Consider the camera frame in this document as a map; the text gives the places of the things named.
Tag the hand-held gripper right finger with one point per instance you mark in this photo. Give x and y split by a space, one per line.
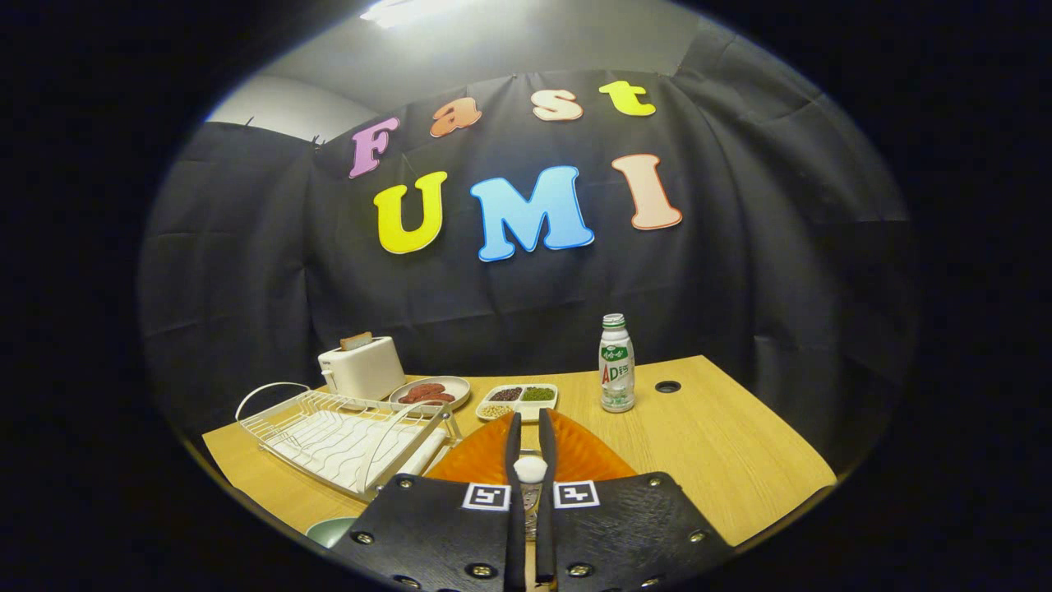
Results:
546 543

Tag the pale green plate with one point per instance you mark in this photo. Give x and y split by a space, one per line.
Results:
333 533

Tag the ceiling light panel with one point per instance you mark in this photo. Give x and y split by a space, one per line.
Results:
411 10

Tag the white toaster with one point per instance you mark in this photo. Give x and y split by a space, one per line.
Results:
366 370

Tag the metal spoon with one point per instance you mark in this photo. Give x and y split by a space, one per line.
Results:
530 469

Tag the red sausage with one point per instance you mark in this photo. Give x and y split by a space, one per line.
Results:
422 390
437 399

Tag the white drink bottle green label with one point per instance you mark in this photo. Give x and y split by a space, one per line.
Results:
616 386

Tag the beige round plate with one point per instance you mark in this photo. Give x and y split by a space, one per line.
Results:
459 386

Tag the pile of dark red beans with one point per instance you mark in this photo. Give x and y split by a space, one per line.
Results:
506 394

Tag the bread slice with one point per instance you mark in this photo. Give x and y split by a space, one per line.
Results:
357 340

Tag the white divided dish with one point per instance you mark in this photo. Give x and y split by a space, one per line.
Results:
530 409

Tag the pile of green beans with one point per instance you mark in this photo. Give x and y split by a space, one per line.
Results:
538 394

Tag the black backdrop cloth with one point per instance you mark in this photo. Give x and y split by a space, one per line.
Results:
740 288

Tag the pile of yellow soybeans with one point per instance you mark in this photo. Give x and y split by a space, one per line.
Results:
495 410

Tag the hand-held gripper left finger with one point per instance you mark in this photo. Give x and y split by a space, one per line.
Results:
514 534

